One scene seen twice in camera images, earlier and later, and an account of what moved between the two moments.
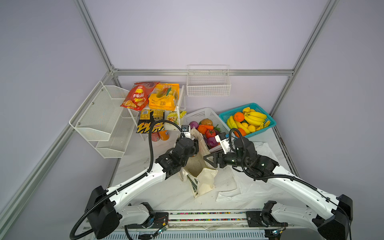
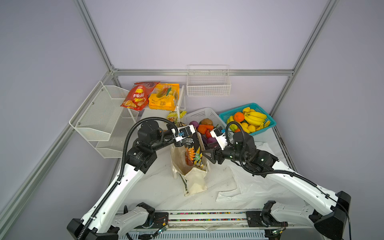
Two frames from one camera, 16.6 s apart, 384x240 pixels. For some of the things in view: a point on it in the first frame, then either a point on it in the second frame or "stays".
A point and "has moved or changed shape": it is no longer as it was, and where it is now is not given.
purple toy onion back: x=194 y=123 stays
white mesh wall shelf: x=101 y=118 stays
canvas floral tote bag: x=200 y=175 has moved or changed shape
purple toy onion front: x=212 y=142 stays
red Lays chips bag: x=137 y=97 stays
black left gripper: x=193 y=149 → x=179 y=144
